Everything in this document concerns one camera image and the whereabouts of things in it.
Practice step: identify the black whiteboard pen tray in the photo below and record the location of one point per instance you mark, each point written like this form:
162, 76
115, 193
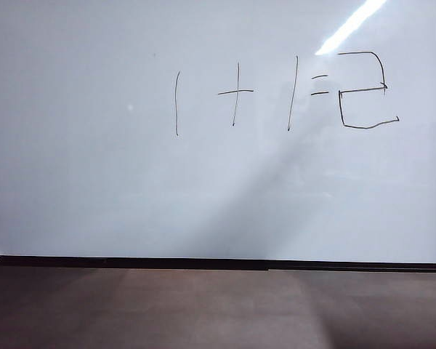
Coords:
131, 267

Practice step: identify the white whiteboard with black frame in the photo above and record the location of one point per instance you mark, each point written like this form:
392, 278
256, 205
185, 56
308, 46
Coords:
94, 163

